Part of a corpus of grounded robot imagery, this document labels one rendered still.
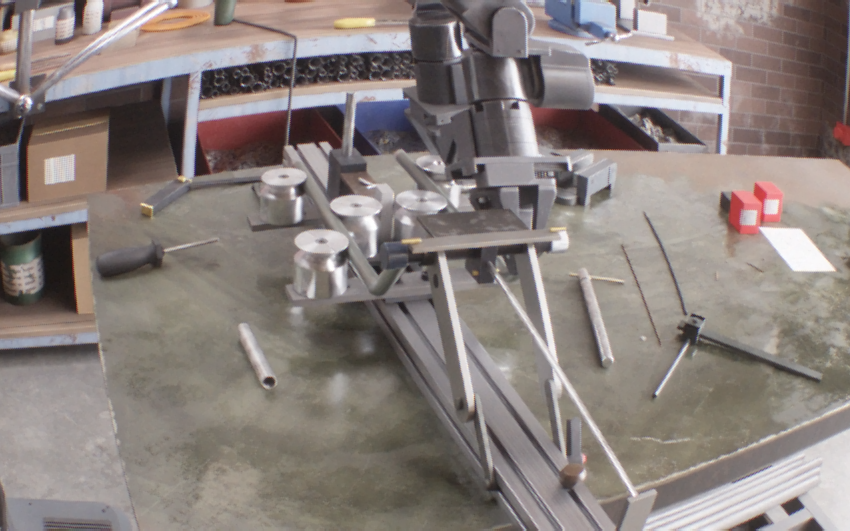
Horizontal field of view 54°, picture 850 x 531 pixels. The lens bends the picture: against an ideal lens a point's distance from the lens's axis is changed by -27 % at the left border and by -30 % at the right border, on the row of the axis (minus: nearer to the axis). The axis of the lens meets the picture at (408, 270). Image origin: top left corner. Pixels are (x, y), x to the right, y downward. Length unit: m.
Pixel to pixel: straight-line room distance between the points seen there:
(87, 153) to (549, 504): 1.86
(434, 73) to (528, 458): 0.47
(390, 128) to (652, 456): 2.27
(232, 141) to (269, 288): 1.86
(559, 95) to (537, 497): 0.39
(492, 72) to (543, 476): 0.37
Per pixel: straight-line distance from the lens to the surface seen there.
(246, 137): 3.00
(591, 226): 1.36
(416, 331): 1.05
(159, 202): 1.34
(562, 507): 0.81
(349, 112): 1.24
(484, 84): 0.98
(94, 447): 2.37
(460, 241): 0.89
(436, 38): 1.16
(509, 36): 0.96
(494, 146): 0.97
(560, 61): 1.01
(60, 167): 2.50
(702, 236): 1.41
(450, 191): 1.23
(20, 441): 2.41
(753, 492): 2.01
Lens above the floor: 1.42
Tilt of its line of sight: 27 degrees down
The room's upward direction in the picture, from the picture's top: 4 degrees clockwise
